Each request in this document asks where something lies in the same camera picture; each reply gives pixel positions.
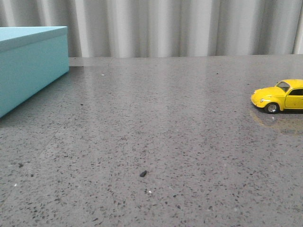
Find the white pleated curtain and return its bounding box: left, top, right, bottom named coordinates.
left=0, top=0, right=303, bottom=58

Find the light blue box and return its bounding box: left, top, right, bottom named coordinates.
left=0, top=26, right=69, bottom=116

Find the small black debris piece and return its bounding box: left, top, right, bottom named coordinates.
left=140, top=170, right=147, bottom=177

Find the yellow toy beetle car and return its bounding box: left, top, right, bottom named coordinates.
left=250, top=79, right=303, bottom=114

